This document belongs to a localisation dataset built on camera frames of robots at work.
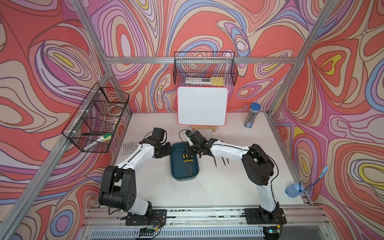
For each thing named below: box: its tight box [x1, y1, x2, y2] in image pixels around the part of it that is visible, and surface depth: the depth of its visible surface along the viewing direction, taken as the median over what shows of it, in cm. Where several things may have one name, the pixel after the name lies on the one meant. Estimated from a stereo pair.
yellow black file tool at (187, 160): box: [185, 153, 190, 177], surface depth 92 cm
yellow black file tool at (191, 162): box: [189, 155, 194, 176], surface depth 93 cm
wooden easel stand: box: [191, 125, 218, 133], surface depth 108 cm
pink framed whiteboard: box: [177, 86, 228, 127], surface depth 104 cm
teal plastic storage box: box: [170, 142, 200, 181], surface depth 92 cm
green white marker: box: [96, 132, 112, 142], surface depth 73 cm
